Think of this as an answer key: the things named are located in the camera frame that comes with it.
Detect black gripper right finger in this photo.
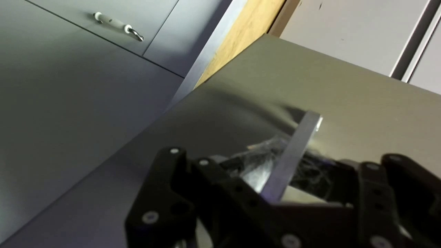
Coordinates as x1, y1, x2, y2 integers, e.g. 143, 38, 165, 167
328, 152, 441, 248

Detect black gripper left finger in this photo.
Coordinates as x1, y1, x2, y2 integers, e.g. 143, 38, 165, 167
124, 147, 281, 248

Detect beige drawer without note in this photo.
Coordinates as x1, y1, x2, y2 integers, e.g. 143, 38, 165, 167
0, 34, 441, 248

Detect grey metal filing cabinet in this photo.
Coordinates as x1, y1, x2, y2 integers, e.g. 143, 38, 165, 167
267, 0, 441, 97

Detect grey cabinet drawer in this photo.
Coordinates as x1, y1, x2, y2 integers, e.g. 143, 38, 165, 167
278, 0, 433, 79

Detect white under-table drawer unit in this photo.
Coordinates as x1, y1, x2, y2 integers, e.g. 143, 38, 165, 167
25, 0, 233, 80

